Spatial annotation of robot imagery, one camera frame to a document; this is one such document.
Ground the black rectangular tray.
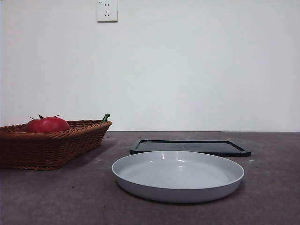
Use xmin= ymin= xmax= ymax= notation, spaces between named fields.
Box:
xmin=130 ymin=139 xmax=251 ymax=158

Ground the grey round plate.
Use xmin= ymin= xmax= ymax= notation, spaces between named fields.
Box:
xmin=111 ymin=150 xmax=245 ymax=203

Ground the brown woven wicker basket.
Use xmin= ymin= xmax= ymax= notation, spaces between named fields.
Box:
xmin=0 ymin=120 xmax=113 ymax=171

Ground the red tomato with green stem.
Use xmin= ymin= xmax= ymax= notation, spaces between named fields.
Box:
xmin=25 ymin=114 xmax=70 ymax=133

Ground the white wall socket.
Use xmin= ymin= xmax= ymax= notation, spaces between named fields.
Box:
xmin=97 ymin=0 xmax=118 ymax=23

